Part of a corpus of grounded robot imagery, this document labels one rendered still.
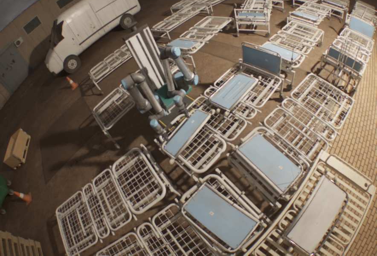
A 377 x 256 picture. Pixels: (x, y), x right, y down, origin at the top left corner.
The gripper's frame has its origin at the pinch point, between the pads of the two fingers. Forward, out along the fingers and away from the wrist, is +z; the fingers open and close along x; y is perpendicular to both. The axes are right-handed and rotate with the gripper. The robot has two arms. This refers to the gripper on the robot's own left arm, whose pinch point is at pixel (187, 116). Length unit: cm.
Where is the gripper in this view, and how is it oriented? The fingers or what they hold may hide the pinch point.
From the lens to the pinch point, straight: 237.1
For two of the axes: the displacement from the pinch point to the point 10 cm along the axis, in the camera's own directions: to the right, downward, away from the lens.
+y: -6.2, 7.1, -3.4
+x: 6.7, 2.5, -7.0
